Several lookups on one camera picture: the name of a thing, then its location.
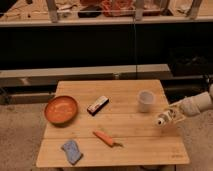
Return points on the orange carrot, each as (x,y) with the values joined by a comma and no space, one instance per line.
(106,139)

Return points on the red object on shelf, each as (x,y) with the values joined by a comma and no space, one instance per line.
(117,8)

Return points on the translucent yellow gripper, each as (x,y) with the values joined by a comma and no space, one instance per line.
(176,114)

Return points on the wooden folding table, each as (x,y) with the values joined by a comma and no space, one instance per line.
(143,143)

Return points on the white plastic cup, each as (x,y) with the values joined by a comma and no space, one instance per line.
(146,100)

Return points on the orange bowl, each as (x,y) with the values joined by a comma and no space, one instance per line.
(61,109)

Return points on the small white bottle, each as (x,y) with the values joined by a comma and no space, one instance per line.
(165,117)

